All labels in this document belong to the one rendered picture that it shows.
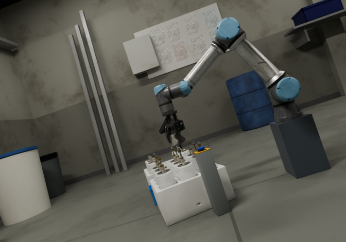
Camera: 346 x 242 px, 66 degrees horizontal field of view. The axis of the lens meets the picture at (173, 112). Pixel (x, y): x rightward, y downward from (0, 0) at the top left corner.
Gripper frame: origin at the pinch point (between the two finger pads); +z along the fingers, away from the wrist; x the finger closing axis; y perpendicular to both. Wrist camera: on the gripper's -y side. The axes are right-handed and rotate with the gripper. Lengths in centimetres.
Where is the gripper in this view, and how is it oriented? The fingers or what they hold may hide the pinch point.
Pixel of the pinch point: (177, 147)
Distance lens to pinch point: 147.8
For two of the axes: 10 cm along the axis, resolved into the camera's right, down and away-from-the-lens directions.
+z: 3.2, 9.5, -0.3
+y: 6.0, -2.3, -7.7
